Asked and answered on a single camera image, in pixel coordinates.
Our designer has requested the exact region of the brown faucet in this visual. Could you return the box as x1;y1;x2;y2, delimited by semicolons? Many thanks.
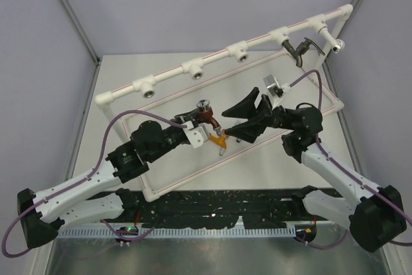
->
196;99;223;137

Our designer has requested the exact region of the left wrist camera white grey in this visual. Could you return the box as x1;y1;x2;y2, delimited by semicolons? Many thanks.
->
183;121;209;149

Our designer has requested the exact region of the white installed faucet chrome tip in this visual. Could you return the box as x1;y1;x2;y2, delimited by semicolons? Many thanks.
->
319;27;345;53

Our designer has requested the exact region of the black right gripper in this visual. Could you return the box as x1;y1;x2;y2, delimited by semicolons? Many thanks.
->
222;86;295;142

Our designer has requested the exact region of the slotted grey cable duct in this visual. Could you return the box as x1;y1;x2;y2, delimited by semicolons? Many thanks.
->
58;225;295;239

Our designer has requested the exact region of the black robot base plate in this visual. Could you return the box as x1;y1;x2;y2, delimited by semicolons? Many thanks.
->
99;187;319;229

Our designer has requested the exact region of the wrist camera white grey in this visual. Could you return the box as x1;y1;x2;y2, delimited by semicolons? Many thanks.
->
183;121;209;149
263;75;291;98

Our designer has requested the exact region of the dark bronze installed faucet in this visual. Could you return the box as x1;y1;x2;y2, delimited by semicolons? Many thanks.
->
281;37;325;68

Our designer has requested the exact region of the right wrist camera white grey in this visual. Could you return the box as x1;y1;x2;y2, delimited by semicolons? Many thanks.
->
263;75;291;98

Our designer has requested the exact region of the orange faucet blue knob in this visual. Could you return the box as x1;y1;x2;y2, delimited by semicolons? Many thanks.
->
209;133;229;156

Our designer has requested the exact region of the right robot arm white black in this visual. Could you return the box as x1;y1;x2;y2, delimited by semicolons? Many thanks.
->
221;88;411;252

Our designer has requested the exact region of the white PVC pipe frame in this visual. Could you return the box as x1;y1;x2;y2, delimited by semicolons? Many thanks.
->
75;5;352;199

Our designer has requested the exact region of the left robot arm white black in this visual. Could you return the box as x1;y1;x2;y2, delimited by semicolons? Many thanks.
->
17;109;208;249

